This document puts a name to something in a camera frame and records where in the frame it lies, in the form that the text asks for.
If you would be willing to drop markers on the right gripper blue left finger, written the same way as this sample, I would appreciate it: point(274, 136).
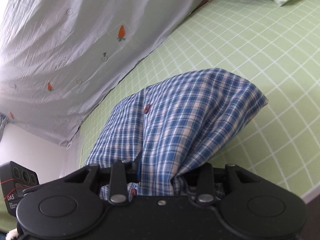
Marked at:
point(123, 172)

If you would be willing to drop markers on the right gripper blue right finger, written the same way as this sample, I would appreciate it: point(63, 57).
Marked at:
point(201, 184)

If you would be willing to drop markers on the blue plaid shirt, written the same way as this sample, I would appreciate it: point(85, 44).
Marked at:
point(176, 126)

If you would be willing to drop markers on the grey carrot print fabric cover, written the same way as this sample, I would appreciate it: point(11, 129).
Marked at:
point(59, 58)

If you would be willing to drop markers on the green grid bed sheet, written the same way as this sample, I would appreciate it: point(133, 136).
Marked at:
point(276, 48)

